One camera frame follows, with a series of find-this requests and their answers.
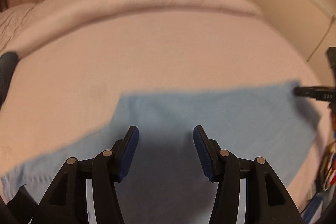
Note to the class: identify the pink folded duvet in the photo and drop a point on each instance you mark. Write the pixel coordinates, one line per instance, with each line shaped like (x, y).
(27, 27)

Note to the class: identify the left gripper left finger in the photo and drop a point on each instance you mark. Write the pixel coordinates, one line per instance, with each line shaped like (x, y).
(65, 200)

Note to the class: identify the dark rolled garment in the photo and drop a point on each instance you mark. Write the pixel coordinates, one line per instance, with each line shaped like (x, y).
(8, 63)

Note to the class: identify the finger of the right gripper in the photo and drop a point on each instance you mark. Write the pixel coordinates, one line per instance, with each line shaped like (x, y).
(307, 91)

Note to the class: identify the light blue denim pants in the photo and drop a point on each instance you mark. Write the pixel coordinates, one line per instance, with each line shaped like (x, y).
(165, 183)

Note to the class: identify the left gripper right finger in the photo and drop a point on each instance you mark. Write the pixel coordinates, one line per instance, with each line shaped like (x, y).
(267, 199)

